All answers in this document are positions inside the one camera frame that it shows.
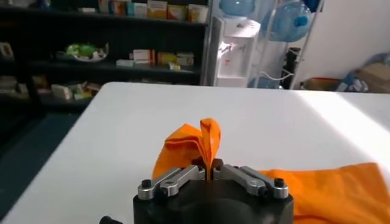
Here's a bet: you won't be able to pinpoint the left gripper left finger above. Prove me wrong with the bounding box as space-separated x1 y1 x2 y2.
137 158 211 201

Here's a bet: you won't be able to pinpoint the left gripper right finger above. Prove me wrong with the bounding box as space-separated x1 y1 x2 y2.
211 158 289 200

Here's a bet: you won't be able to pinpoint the orange t-shirt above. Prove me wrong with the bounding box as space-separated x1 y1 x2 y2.
151 117 390 224

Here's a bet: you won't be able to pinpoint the empty blue water jug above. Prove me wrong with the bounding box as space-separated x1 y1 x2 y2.
247 75 284 90

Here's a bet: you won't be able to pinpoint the stacked beige boxes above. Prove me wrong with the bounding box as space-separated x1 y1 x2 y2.
176 52 195 66

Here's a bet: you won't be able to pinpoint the yellow green box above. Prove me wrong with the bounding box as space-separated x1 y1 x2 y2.
157 52 178 66

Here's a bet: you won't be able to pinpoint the open brown cardboard box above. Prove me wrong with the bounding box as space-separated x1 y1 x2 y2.
300 77 342 91

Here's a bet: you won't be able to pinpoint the white water dispenser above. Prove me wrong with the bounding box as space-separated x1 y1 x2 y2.
210 15 263 88

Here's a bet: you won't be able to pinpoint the white red striped box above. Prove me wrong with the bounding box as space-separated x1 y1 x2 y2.
132 49 156 65

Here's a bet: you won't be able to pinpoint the flat white box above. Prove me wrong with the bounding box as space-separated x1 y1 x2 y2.
115 59 135 68

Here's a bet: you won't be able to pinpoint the blue white bag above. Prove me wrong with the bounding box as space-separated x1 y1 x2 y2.
336 71 369 93

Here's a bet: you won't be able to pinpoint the green white carton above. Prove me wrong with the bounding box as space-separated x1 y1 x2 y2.
51 83 74 102

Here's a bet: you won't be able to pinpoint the white metal jug rack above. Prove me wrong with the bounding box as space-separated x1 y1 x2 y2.
252 0 325 90

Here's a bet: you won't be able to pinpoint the bowl of green packets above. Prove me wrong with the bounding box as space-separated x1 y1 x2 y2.
56 42 110 63

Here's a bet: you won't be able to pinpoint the blue capped water jug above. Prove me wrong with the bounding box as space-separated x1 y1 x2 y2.
261 1 313 43

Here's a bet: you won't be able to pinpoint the black shelving unit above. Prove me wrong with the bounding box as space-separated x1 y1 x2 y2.
0 0 211 114

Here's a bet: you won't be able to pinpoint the white orange box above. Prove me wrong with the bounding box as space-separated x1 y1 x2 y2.
166 4 188 21

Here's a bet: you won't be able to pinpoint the white paper cup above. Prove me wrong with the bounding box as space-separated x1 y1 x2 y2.
187 4 210 24

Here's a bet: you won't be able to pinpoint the tan closed cardboard box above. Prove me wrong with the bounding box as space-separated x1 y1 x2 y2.
355 62 390 94

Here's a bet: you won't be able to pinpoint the yellow orange tall box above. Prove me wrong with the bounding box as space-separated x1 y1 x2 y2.
147 0 168 20

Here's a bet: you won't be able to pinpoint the labelled blue water jug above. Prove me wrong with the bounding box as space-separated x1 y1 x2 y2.
218 0 256 18

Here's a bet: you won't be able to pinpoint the white teal box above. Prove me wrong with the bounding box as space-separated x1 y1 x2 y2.
126 2 148 18

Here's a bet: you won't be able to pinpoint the red blue box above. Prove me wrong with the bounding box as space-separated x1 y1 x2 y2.
109 0 128 16

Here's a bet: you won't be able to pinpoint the pink white box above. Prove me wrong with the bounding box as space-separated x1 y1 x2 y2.
97 0 111 14

